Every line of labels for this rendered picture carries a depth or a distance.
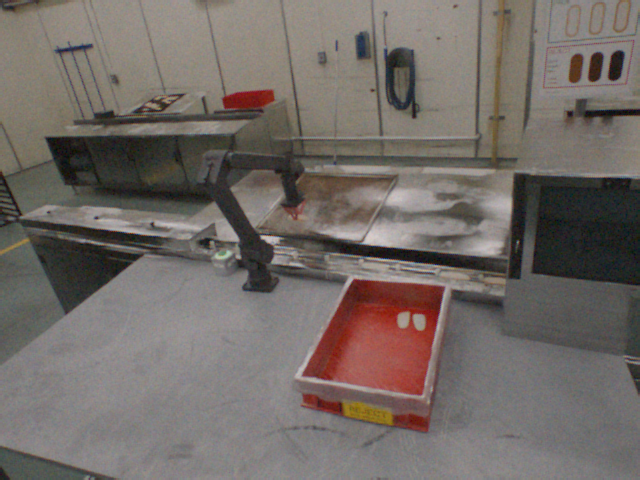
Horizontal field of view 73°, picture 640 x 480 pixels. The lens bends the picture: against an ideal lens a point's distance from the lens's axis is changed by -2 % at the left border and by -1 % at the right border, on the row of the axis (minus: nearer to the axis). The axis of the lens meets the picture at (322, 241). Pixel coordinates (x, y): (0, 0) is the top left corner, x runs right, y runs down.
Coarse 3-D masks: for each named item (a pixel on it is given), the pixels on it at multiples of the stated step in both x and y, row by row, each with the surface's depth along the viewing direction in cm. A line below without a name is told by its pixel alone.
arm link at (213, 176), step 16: (208, 160) 134; (224, 160) 132; (208, 176) 132; (224, 176) 133; (208, 192) 135; (224, 192) 135; (224, 208) 139; (240, 208) 143; (240, 224) 144; (240, 240) 152; (256, 240) 152; (240, 256) 159; (272, 256) 159
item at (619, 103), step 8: (568, 104) 271; (592, 104) 262; (600, 104) 260; (608, 104) 257; (616, 104) 255; (624, 104) 252; (632, 104) 250; (568, 112) 276; (592, 112) 269; (600, 112) 267; (608, 112) 265; (616, 112) 263; (624, 112) 260; (632, 112) 258
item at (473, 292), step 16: (80, 240) 222; (96, 240) 215; (112, 240) 209; (176, 256) 193; (192, 256) 188; (208, 256) 183; (288, 272) 167; (304, 272) 163; (320, 272) 160; (336, 272) 157; (352, 272) 155; (368, 272) 154; (384, 272) 153; (464, 288) 138; (480, 288) 137; (496, 288) 136; (496, 304) 135
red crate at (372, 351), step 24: (360, 312) 140; (384, 312) 139; (432, 312) 136; (360, 336) 130; (384, 336) 129; (408, 336) 127; (432, 336) 126; (336, 360) 122; (360, 360) 121; (384, 360) 120; (408, 360) 119; (360, 384) 113; (384, 384) 112; (408, 384) 111; (312, 408) 108; (336, 408) 106
